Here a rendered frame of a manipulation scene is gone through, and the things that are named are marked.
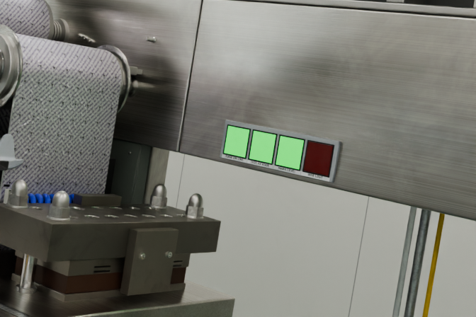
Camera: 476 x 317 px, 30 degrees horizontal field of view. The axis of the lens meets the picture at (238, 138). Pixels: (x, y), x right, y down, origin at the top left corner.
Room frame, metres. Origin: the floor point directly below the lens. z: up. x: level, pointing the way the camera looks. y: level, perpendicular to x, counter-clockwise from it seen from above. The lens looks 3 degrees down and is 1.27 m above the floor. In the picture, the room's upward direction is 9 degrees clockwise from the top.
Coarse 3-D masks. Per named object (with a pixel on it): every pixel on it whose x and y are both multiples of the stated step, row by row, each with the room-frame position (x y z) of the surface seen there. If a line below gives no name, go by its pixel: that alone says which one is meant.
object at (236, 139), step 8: (232, 128) 1.60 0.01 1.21; (240, 128) 1.59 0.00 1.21; (232, 136) 1.60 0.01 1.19; (240, 136) 1.59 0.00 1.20; (248, 136) 1.58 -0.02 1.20; (232, 144) 1.60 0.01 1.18; (240, 144) 1.59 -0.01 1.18; (224, 152) 1.61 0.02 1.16; (232, 152) 1.60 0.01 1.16; (240, 152) 1.59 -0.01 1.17
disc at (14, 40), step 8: (0, 24) 1.54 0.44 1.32; (0, 32) 1.54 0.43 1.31; (8, 32) 1.52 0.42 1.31; (16, 40) 1.51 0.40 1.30; (16, 48) 1.50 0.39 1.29; (16, 56) 1.50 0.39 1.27; (16, 64) 1.50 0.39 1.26; (16, 72) 1.50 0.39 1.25; (16, 80) 1.50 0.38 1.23; (8, 88) 1.51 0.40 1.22; (16, 88) 1.50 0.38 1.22; (8, 96) 1.51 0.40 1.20; (0, 104) 1.52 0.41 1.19
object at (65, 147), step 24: (24, 120) 1.52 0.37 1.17; (48, 120) 1.56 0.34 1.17; (72, 120) 1.61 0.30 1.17; (96, 120) 1.65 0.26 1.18; (24, 144) 1.53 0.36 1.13; (48, 144) 1.57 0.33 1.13; (72, 144) 1.61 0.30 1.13; (96, 144) 1.66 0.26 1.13; (24, 168) 1.54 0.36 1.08; (48, 168) 1.58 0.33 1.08; (72, 168) 1.62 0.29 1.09; (96, 168) 1.66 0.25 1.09; (0, 192) 1.51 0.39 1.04; (48, 192) 1.58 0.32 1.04; (72, 192) 1.62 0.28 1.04; (96, 192) 1.67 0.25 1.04
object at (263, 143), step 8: (256, 136) 1.57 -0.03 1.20; (264, 136) 1.56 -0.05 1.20; (272, 136) 1.55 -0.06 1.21; (256, 144) 1.57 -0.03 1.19; (264, 144) 1.56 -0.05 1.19; (272, 144) 1.55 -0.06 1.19; (256, 152) 1.56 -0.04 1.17; (264, 152) 1.55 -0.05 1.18; (272, 152) 1.54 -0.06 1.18; (264, 160) 1.55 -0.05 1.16
